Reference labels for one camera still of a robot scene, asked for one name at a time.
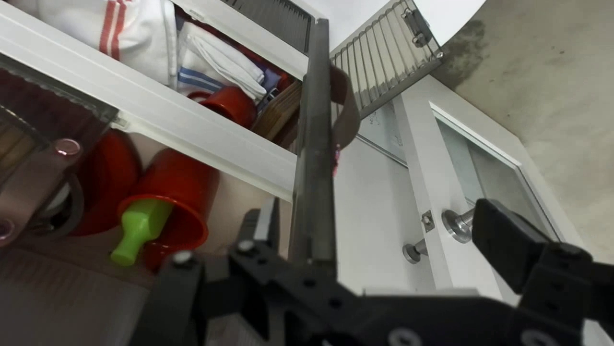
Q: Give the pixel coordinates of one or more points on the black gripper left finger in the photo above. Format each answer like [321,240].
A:
[259,238]

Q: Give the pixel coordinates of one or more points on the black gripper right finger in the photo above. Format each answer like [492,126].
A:
[543,270]

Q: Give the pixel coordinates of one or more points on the white stacked storage cabinet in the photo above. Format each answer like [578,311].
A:
[192,136]

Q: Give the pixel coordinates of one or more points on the white room door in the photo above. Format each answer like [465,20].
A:
[384,213]

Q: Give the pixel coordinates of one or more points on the red plastic cup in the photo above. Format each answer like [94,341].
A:
[106,180]
[179,186]
[227,107]

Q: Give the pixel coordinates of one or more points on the green plastic object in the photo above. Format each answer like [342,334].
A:
[137,232]

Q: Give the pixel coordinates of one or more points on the white cloth blue stripes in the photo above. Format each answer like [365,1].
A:
[217,61]

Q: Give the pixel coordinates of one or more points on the white cloth red stripes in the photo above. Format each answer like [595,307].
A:
[135,40]

